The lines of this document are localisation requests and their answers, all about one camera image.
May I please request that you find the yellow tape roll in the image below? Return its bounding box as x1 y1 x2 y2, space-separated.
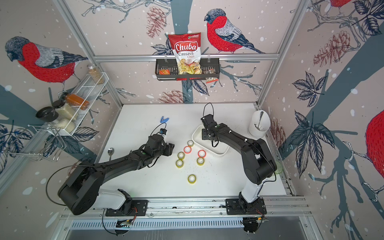
176 160 184 169
178 152 185 160
188 174 197 184
197 158 205 166

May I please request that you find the yellow tape roll front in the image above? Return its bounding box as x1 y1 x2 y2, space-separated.
188 174 197 184

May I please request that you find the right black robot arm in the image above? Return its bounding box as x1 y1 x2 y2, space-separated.
201 114 277 213

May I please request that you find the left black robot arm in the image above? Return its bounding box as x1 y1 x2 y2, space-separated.
58 128 175 216

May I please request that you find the red tape roll left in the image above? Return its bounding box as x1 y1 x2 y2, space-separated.
184 146 192 154

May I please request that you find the red tape roll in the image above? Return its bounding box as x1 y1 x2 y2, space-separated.
184 146 192 154
198 150 207 158

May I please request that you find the white plastic storage box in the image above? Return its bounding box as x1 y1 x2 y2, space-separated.
192 124 231 158

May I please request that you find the red tape roll right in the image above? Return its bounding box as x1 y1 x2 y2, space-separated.
198 150 207 158

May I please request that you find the blue tape dispenser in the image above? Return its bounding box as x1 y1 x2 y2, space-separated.
160 116 169 124

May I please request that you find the metal spoon on table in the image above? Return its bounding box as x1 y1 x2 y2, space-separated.
108 148 115 161

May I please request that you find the spoon in holder cup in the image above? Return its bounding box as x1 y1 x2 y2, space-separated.
256 111 264 131

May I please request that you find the white utensil holder cup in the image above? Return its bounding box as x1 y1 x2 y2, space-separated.
248 110 271 139

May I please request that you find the Chuba cassava chips bag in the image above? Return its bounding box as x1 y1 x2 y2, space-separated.
168 33 203 75

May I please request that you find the orange sauce bottle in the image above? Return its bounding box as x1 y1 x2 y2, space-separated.
65 94 90 110

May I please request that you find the clear jar on rack top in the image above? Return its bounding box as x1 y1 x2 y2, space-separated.
87 64 105 85

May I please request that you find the black lid spice jar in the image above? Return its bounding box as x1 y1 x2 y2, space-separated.
35 106 64 127

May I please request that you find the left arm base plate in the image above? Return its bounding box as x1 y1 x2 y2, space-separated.
105 200 149 217

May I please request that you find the black wire wall basket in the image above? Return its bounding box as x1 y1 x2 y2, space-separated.
155 58 220 81

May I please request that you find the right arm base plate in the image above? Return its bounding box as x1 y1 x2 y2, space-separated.
225 196 267 215

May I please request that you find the white wire spice rack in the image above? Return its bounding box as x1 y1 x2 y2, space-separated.
53 72 110 136

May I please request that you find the chrome wire holder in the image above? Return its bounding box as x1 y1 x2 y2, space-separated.
1 125 68 162

